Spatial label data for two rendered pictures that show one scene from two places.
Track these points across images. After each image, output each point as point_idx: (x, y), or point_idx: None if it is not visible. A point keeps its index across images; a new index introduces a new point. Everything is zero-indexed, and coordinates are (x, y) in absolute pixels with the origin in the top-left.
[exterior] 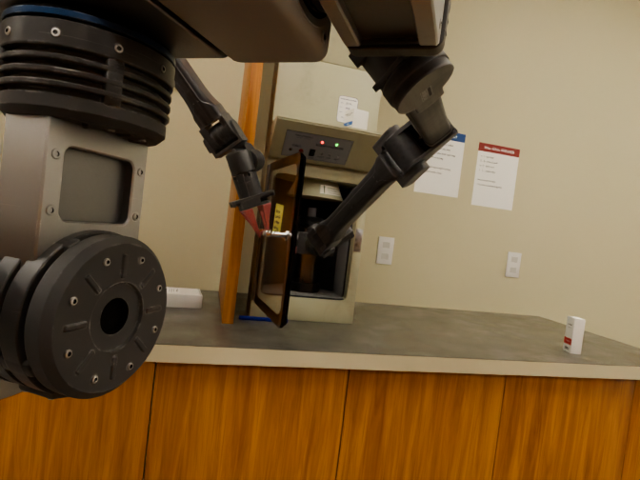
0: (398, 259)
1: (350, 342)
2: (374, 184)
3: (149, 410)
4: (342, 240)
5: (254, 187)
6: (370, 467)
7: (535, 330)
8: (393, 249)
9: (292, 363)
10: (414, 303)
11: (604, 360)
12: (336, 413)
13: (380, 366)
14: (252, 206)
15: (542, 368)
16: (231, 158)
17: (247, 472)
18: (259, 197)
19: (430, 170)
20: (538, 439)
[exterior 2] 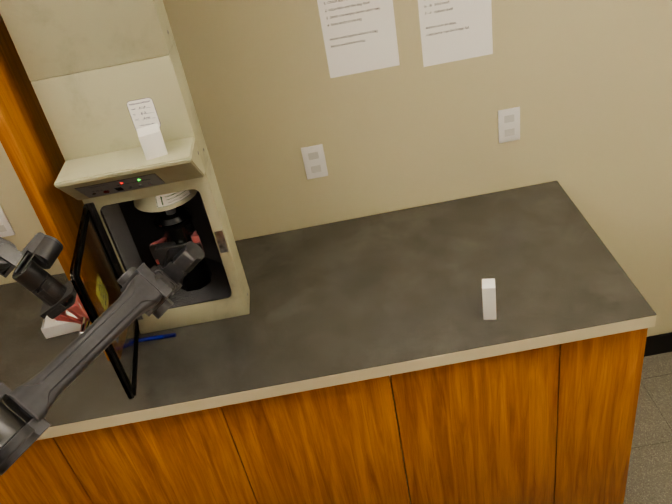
0: (336, 166)
1: (221, 369)
2: None
3: (64, 459)
4: (189, 268)
5: (52, 296)
6: (271, 455)
7: (497, 250)
8: (326, 156)
9: (158, 415)
10: (374, 207)
11: (515, 329)
12: (222, 430)
13: (241, 400)
14: (59, 313)
15: (422, 363)
16: (17, 281)
17: (165, 477)
18: (61, 304)
19: (346, 42)
20: (444, 407)
